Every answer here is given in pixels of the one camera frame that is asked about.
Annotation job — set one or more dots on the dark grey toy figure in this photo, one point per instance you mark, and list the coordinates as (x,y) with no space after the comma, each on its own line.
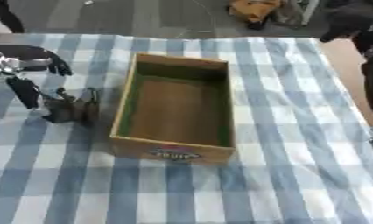
(72,109)

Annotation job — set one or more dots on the brown bag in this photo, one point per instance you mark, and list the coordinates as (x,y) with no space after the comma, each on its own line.
(253,10)

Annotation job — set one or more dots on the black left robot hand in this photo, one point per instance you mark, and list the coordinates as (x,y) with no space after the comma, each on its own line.
(27,90)

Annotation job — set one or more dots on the tan cardboard box green inside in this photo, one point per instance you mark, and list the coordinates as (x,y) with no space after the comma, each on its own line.
(176,110)

